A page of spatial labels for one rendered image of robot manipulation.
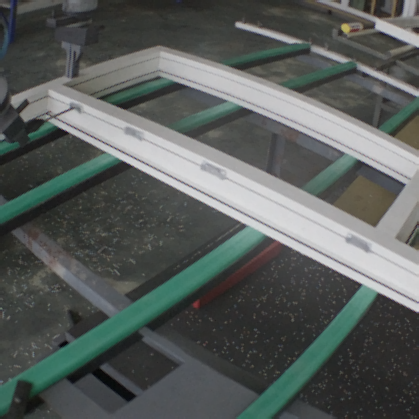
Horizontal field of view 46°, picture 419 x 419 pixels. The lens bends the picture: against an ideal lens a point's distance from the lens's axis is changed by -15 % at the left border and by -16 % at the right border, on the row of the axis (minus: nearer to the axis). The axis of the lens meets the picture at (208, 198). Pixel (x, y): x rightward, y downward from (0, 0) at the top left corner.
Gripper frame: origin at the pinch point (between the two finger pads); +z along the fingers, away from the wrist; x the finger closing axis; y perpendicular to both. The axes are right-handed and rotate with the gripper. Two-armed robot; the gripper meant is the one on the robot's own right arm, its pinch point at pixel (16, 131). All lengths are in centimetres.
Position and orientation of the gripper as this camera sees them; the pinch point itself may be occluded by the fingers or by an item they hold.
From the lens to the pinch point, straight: 111.6
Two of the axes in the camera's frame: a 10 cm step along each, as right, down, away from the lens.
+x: -7.1, -6.6, 2.5
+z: 0.6, 3.0, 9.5
